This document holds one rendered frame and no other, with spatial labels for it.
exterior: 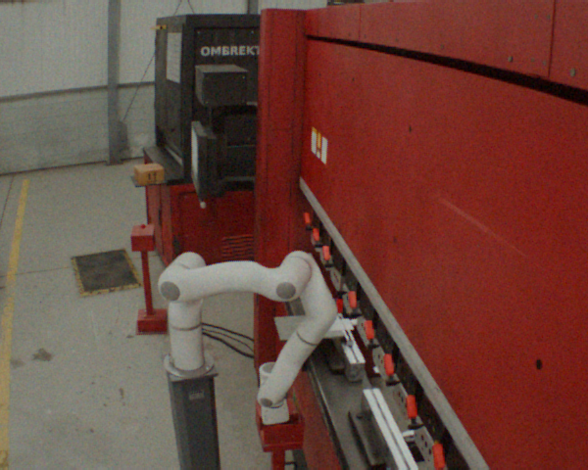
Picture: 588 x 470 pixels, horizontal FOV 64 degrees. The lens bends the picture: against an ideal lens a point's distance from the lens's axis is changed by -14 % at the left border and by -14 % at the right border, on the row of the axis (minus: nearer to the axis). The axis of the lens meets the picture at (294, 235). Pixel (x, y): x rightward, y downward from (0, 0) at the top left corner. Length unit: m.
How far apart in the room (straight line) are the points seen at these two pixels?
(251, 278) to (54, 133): 7.43
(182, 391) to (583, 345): 1.51
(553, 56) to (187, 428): 1.81
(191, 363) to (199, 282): 0.36
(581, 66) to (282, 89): 2.15
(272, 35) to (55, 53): 6.31
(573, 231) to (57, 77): 8.38
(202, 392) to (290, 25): 1.80
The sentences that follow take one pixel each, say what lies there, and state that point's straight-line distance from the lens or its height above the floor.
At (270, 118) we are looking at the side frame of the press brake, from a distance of 2.82.
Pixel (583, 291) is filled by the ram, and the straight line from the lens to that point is 0.85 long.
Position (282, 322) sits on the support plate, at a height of 1.00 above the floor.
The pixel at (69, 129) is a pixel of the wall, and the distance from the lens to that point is 8.93.
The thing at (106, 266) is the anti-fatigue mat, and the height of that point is 0.01.
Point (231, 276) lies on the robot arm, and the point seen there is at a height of 1.42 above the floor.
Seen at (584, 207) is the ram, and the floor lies 1.99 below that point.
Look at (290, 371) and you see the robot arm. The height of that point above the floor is 1.10.
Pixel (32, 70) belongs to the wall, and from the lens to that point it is 8.81.
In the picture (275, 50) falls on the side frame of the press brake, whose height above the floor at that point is 2.07.
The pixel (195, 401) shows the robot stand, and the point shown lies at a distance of 2.07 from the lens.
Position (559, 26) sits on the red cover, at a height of 2.25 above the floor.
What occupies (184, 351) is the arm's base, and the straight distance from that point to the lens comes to 1.95.
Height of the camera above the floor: 2.20
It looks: 22 degrees down
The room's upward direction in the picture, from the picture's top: 2 degrees clockwise
